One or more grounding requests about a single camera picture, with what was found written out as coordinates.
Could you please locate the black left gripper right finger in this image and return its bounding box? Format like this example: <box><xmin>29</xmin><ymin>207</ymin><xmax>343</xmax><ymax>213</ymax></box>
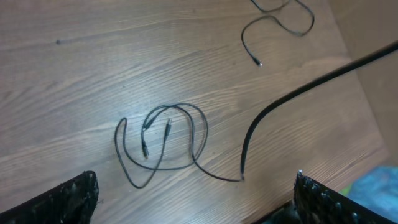
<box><xmin>294</xmin><ymin>171</ymin><xmax>394</xmax><ymax>224</ymax></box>

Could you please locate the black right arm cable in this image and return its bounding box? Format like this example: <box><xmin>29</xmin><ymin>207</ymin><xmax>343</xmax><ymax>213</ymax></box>
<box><xmin>239</xmin><ymin>40</ymin><xmax>398</xmax><ymax>180</ymax></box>

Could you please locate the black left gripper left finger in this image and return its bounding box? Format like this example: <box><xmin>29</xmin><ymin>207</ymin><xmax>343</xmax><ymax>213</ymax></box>
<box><xmin>1</xmin><ymin>170</ymin><xmax>100</xmax><ymax>224</ymax></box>

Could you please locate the black separated usb cable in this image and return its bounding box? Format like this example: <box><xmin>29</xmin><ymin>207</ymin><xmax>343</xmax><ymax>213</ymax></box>
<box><xmin>241</xmin><ymin>0</ymin><xmax>315</xmax><ymax>67</ymax></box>

